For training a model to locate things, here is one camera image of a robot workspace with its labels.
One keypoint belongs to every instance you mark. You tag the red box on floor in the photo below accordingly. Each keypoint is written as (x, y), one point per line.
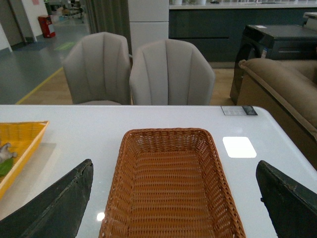
(46, 26)

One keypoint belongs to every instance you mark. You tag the grey toy animal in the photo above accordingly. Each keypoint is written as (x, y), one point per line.
(5, 154)

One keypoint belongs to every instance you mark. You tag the grey upholstered chair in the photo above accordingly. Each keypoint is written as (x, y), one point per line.
(97, 70)
(171, 72)

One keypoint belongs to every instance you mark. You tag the green leaf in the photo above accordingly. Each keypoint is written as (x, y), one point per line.
(6, 166)

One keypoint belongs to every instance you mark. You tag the right grey upholstered chair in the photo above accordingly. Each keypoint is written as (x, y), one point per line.
(171, 72)

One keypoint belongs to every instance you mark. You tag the table label sticker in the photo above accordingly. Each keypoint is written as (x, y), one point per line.
(239, 111)

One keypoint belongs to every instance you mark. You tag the yellow woven basket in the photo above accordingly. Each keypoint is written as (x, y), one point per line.
(25, 138)

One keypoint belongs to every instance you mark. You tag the brown wicker basket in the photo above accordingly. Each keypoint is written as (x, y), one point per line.
(170, 183)

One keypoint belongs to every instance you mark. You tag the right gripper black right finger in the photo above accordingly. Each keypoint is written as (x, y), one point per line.
(291, 206)

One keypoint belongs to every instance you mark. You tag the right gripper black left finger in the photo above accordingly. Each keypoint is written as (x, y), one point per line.
(56, 212)

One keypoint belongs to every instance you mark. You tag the white pillar cabinet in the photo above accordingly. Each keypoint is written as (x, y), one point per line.
(149, 21)

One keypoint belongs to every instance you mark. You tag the black appliance cabinet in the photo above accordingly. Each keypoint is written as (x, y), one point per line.
(275, 42)

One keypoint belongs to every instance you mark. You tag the left grey upholstered chair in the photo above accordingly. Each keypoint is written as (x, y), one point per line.
(97, 70)

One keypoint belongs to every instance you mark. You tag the dark grey counter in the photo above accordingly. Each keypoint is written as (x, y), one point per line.
(216, 28)

